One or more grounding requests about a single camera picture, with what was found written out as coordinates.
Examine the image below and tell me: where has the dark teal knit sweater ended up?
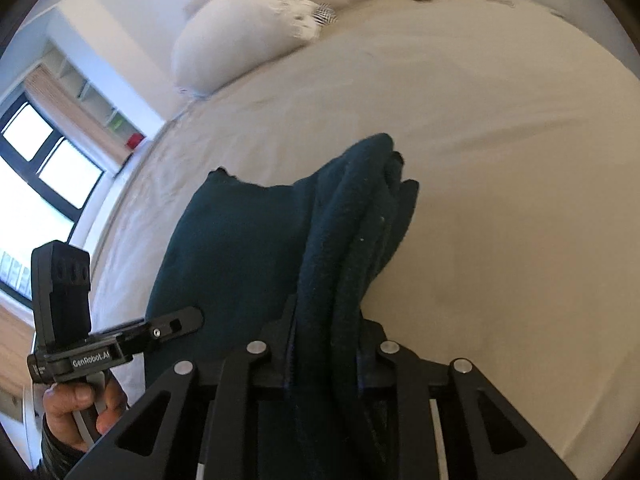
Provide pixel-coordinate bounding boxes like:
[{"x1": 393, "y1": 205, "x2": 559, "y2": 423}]
[{"x1": 144, "y1": 133, "x2": 419, "y2": 479}]

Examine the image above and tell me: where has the black framed window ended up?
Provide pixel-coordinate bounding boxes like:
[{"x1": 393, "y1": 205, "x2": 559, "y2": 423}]
[{"x1": 1, "y1": 93, "x2": 104, "y2": 308}]

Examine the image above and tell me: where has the beige curtain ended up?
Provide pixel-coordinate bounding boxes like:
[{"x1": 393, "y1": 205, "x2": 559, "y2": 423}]
[{"x1": 23, "y1": 64, "x2": 131, "y2": 174}]

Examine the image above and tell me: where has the red box on shelf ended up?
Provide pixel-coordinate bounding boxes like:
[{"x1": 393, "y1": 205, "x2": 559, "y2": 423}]
[{"x1": 126, "y1": 132, "x2": 145, "y2": 151}]

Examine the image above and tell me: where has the white fluffy pillow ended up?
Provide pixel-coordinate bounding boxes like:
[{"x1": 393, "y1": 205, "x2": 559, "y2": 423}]
[{"x1": 171, "y1": 0, "x2": 321, "y2": 96}]

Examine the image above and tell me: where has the person's dark clothed forearm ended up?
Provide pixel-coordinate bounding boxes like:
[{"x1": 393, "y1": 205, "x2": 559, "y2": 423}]
[{"x1": 32, "y1": 418, "x2": 85, "y2": 480}]

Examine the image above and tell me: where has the beige bed with duvet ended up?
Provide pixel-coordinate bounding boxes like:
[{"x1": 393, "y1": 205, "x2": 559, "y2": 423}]
[{"x1": 92, "y1": 0, "x2": 639, "y2": 479}]

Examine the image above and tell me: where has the person's left hand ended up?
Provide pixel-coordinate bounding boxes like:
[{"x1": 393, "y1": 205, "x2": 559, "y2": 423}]
[{"x1": 43, "y1": 377, "x2": 128, "y2": 452}]

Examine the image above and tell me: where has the black and white striped item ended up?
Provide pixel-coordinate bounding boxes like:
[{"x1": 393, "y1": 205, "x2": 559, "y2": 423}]
[{"x1": 312, "y1": 3, "x2": 337, "y2": 27}]

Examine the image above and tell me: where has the white wall shelf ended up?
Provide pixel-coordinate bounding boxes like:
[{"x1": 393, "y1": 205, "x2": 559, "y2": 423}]
[{"x1": 41, "y1": 40, "x2": 144, "y2": 151}]

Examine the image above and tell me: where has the white wardrobe with black handles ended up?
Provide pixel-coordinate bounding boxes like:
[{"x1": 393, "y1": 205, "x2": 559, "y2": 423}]
[{"x1": 533, "y1": 0, "x2": 639, "y2": 76}]

